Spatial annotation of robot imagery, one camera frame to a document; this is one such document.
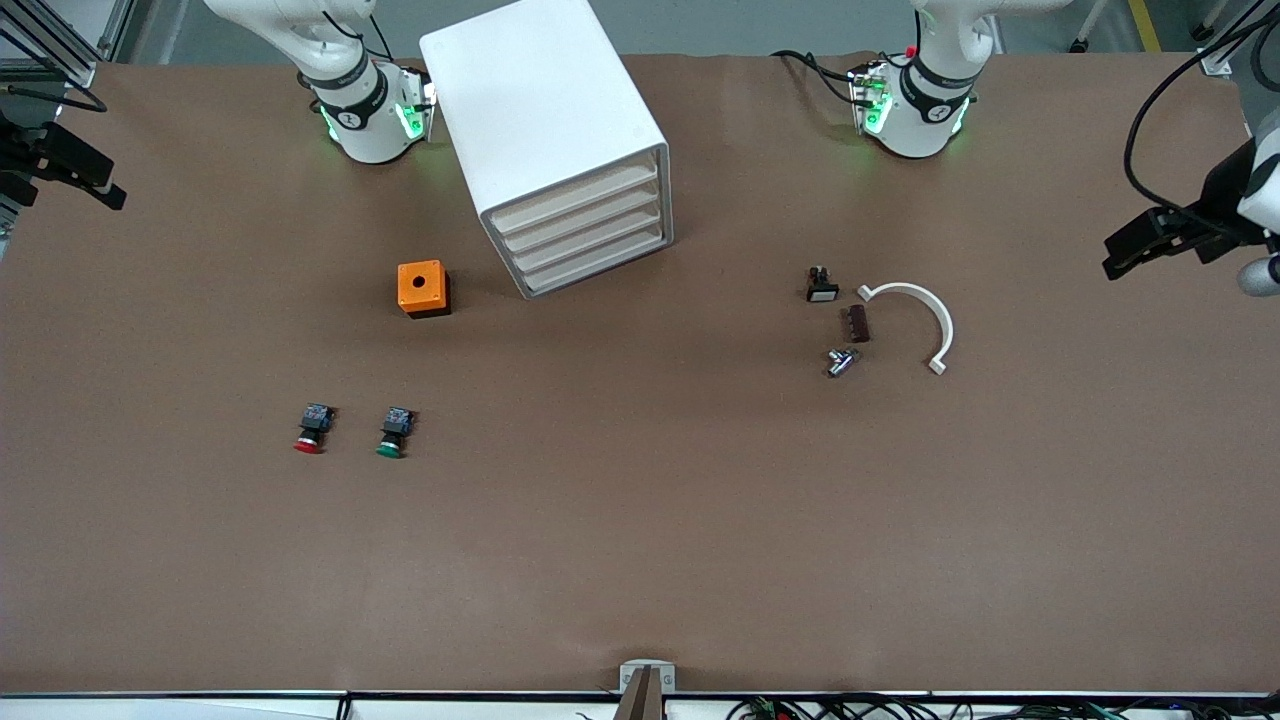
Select red push button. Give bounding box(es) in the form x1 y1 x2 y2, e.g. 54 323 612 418
293 403 336 456

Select orange button box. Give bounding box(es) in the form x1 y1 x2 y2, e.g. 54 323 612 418
397 260 451 319

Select green push button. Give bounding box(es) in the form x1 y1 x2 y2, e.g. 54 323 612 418
376 406 416 460

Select white semicircular pipe clamp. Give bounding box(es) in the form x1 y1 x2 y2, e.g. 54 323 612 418
857 282 955 376

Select brown table mat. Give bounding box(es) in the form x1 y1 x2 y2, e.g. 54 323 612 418
0 50 1280 696

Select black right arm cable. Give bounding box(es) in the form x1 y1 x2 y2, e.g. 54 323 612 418
0 85 108 113

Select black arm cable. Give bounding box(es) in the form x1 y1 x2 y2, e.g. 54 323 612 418
1125 10 1280 216
0 85 108 113

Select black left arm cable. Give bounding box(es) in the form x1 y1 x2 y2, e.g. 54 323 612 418
1125 10 1280 216

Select aluminium frame profile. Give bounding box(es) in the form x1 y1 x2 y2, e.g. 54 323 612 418
0 0 136 91
1195 0 1280 76

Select black base cable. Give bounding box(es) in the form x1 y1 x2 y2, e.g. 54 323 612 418
773 50 863 106

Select white table edge rail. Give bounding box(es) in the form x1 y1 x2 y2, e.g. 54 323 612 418
0 690 1280 720

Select black cable bundle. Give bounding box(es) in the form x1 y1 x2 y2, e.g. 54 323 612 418
725 693 1280 720

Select grey metal bracket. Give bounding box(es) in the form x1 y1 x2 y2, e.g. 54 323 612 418
619 660 676 694

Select brown wedge post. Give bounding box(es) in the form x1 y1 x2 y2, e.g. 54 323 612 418
613 668 669 720

